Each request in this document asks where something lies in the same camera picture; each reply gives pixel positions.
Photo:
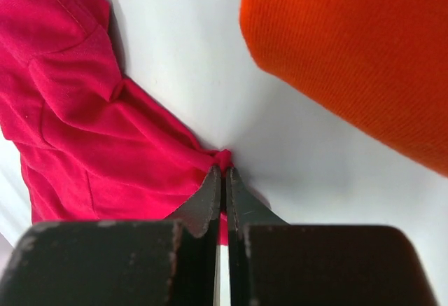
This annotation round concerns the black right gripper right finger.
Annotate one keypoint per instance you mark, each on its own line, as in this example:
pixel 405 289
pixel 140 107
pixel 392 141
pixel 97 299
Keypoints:
pixel 275 263

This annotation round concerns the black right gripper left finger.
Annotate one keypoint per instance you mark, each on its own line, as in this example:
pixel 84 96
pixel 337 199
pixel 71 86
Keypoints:
pixel 174 261

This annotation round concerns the red polo shirt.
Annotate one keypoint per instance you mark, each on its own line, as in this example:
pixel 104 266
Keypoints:
pixel 119 107

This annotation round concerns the folded orange t shirt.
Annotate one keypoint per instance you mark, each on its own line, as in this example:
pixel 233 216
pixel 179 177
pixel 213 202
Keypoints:
pixel 381 65

